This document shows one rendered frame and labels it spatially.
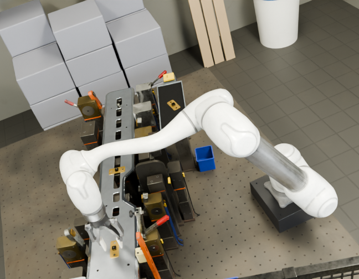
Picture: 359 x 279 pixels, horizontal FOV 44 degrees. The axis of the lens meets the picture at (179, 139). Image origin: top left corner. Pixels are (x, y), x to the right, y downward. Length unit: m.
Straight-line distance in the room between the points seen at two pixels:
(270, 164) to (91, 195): 0.66
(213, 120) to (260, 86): 2.71
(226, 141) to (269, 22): 3.16
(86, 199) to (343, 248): 1.18
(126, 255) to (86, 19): 2.02
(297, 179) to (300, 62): 2.74
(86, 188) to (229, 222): 0.91
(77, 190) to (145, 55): 2.20
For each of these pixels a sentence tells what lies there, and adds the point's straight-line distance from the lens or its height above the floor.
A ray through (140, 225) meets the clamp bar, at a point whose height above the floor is 1.15.
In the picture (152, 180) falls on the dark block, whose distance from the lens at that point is 1.97.
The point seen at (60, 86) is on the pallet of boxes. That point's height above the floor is 0.71.
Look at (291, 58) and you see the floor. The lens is 4.52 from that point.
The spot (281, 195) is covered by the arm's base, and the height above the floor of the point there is 0.83.
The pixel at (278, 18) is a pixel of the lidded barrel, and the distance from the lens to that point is 4.51.
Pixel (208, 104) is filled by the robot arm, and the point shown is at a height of 1.55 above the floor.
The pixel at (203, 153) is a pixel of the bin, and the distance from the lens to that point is 2.56.
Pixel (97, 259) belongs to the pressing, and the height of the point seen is 1.00.
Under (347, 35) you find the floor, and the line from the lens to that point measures 4.83.
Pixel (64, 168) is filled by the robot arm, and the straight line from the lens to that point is 1.75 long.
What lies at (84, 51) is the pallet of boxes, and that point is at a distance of 3.51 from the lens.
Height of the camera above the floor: 2.53
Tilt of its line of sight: 42 degrees down
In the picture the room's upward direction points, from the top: 16 degrees counter-clockwise
